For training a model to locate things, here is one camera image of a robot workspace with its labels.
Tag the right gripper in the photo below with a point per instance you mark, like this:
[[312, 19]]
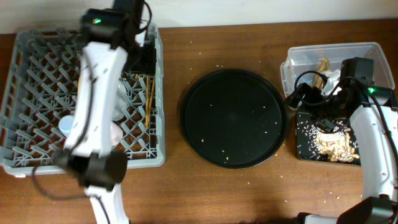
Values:
[[312, 93]]

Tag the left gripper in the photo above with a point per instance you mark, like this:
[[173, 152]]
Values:
[[150, 68]]

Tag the wooden chopstick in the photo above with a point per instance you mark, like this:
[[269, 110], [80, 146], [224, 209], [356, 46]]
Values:
[[149, 104], [147, 100]]

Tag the white tissue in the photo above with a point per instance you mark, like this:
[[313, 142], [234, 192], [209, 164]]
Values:
[[333, 80]]

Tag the grey plate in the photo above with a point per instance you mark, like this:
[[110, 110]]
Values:
[[120, 102]]

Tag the food scraps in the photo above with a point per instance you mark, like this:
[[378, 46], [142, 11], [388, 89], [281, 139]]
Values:
[[335, 144]]

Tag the pink cup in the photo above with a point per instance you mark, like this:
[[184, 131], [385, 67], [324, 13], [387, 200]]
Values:
[[116, 134]]

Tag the blue cup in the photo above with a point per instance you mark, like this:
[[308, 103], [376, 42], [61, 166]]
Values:
[[65, 125]]

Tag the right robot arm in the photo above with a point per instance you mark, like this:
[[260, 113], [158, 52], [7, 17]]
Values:
[[372, 113]]

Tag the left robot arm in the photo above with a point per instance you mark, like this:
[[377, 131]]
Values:
[[109, 48]]

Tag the grey dishwasher rack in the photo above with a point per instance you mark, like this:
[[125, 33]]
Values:
[[41, 88]]

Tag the clear plastic bin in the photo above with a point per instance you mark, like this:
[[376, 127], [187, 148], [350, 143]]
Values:
[[304, 58]]

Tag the round black tray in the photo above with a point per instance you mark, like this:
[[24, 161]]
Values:
[[234, 118]]

